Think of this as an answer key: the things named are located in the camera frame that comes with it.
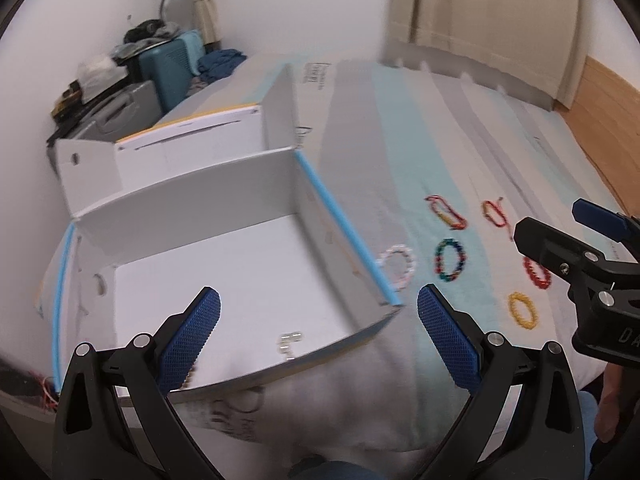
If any red bead bracelet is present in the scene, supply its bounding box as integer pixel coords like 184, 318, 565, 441
522, 254, 554, 291

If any yellow bead bracelet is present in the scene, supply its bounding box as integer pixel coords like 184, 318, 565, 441
506, 290, 540, 331

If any multicolour bead bracelet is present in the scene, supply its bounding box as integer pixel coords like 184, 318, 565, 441
432, 237, 469, 283

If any pearl bead bracelet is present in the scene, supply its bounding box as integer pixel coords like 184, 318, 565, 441
276, 330, 304, 361

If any white pink bead bracelet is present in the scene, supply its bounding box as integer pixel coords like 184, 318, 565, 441
375, 242, 419, 293

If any person's right hand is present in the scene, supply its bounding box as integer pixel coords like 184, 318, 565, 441
594, 363, 636, 443

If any wooden headboard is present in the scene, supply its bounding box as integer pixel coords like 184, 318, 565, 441
554, 56, 640, 217

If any striped bed sheet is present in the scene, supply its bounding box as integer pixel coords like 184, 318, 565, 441
176, 55, 629, 451

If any white cardboard box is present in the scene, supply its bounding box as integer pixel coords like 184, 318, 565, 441
38, 66, 401, 402

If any grey suitcase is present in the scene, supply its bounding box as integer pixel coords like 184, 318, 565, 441
47, 80, 163, 148

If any white plastic bag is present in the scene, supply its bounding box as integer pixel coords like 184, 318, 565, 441
76, 54, 128, 103

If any teal suitcase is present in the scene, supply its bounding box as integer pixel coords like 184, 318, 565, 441
139, 29, 205, 113

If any blue cloth pile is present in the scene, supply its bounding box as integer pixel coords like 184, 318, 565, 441
198, 49, 247, 84

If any dark clothes pile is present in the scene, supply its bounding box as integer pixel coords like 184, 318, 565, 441
111, 20, 182, 64

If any narrow beige curtain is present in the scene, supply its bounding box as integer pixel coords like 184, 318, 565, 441
193, 0, 220, 44

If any red string bracelet with tail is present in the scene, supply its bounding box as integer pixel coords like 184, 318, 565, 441
480, 196, 516, 241

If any red cord bracelet gold tube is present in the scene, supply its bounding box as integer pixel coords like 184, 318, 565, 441
424, 195, 468, 231

